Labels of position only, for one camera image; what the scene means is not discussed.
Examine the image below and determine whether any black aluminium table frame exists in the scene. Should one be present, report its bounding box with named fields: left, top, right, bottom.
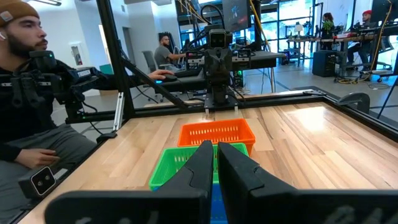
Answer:
left=9, top=0, right=398, bottom=224

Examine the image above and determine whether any blue plastic basket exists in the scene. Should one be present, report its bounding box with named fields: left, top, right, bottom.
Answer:
left=210, top=182, right=229, bottom=224

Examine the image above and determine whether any computer monitor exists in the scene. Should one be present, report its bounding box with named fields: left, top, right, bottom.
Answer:
left=221, top=0, right=252, bottom=32

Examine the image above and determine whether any green plastic basket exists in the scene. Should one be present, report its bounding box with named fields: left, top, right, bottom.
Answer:
left=148, top=142, right=249, bottom=191

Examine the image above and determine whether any wall fire extinguisher cabinet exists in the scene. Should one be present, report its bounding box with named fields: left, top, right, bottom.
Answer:
left=70, top=45, right=84, bottom=66

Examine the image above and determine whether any grey office chair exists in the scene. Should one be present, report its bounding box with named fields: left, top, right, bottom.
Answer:
left=142, top=50, right=160, bottom=74

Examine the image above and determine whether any yellow hanging cable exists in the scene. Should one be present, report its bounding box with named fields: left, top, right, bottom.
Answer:
left=248, top=0, right=271, bottom=52

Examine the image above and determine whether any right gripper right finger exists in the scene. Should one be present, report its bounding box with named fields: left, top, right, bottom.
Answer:
left=216, top=141, right=398, bottom=224

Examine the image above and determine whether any person's hand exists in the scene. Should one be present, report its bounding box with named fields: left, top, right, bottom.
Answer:
left=148, top=68, right=174, bottom=81
left=14, top=147, right=60, bottom=169

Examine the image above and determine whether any orange plastic basket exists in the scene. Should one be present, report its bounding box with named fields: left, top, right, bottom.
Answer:
left=177, top=118, right=257, bottom=156
left=177, top=133, right=257, bottom=156

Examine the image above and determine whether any person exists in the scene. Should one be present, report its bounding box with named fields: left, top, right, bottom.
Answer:
left=320, top=12, right=336, bottom=51
left=0, top=0, right=150, bottom=224
left=346, top=9, right=379, bottom=65
left=154, top=33, right=187, bottom=73

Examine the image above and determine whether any black table clamp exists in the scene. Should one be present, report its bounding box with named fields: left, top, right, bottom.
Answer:
left=336, top=91, right=371, bottom=114

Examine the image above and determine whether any black table-level camera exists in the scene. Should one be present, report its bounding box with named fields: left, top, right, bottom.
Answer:
left=17, top=166, right=57, bottom=200

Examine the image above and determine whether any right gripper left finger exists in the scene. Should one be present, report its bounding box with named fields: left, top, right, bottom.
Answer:
left=44, top=139, right=216, bottom=224

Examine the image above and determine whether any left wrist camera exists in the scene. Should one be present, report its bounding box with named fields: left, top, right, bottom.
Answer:
left=208, top=29, right=228, bottom=50

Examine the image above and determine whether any silver aluminium extrusion bar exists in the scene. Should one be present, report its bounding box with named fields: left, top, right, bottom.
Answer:
left=113, top=91, right=126, bottom=132

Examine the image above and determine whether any long workbench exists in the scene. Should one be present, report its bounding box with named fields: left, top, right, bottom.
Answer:
left=285, top=26, right=398, bottom=43

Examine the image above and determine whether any black computer tower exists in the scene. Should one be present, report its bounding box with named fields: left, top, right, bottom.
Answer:
left=312, top=49, right=338, bottom=78

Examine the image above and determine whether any dark grey desk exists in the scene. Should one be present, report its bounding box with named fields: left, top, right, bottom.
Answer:
left=161, top=50, right=287, bottom=93

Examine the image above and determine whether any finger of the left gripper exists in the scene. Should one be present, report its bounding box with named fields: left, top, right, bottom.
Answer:
left=218, top=50, right=226, bottom=80
left=212, top=50, right=220, bottom=80

